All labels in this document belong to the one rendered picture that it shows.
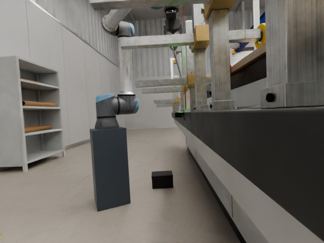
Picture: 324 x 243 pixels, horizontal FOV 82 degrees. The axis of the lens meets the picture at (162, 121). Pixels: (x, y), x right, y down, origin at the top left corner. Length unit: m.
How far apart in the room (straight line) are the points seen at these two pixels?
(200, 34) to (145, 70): 8.43
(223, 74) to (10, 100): 3.00
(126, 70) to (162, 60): 7.51
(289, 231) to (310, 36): 0.20
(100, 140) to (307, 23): 1.36
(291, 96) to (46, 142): 3.98
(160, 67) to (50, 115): 6.05
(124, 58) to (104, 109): 0.44
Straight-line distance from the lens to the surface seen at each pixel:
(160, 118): 8.73
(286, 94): 0.20
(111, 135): 1.47
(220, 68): 0.45
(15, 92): 3.18
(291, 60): 0.21
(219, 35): 0.47
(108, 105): 1.51
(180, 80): 0.90
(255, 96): 0.77
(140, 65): 9.15
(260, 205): 0.33
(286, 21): 0.22
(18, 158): 3.23
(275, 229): 0.30
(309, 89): 0.21
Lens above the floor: 0.70
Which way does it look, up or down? 3 degrees down
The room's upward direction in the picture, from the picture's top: 3 degrees counter-clockwise
